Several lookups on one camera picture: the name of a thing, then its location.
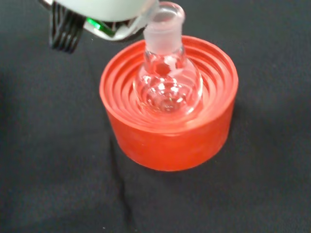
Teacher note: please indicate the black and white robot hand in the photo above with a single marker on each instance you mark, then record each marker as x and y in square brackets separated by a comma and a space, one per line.
[102, 9]

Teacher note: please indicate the black bench cloth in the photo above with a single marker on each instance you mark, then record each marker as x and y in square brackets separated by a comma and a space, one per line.
[48, 145]

